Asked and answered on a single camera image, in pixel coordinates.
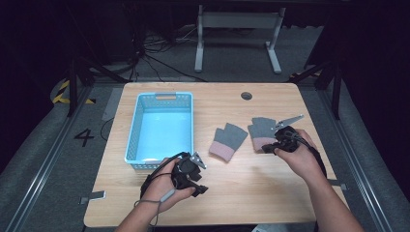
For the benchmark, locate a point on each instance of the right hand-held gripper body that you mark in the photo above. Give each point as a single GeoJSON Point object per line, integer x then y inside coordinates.
{"type": "Point", "coordinates": [286, 138]}

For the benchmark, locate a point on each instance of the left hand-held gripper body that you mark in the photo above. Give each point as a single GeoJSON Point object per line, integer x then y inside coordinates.
{"type": "Point", "coordinates": [185, 170]}

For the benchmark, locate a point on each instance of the grey fingerless glove pink cuff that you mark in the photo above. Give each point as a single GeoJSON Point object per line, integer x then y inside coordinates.
{"type": "Point", "coordinates": [261, 132]}
{"type": "Point", "coordinates": [229, 138]}

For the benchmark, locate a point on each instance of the light blue plastic basket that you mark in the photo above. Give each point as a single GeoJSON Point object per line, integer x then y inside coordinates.
{"type": "Point", "coordinates": [161, 135]}

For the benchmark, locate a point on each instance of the person's right hand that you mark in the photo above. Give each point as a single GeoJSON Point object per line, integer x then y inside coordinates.
{"type": "Point", "coordinates": [301, 161]}

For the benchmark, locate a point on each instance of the person's left hand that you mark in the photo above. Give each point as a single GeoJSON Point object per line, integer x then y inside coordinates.
{"type": "Point", "coordinates": [161, 190]}

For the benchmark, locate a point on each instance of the black metal stand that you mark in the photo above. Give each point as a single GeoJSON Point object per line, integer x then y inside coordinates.
{"type": "Point", "coordinates": [336, 93]}
{"type": "Point", "coordinates": [73, 87]}

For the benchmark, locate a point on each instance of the grey metal table bracket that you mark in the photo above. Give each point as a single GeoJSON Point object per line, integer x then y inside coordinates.
{"type": "Point", "coordinates": [338, 184]}
{"type": "Point", "coordinates": [95, 195]}

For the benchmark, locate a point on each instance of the aluminium floor rail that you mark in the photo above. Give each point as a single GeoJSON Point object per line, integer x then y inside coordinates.
{"type": "Point", "coordinates": [354, 161]}
{"type": "Point", "coordinates": [48, 161]}

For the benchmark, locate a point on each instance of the white metal table frame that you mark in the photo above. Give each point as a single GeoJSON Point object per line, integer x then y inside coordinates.
{"type": "Point", "coordinates": [199, 48]}

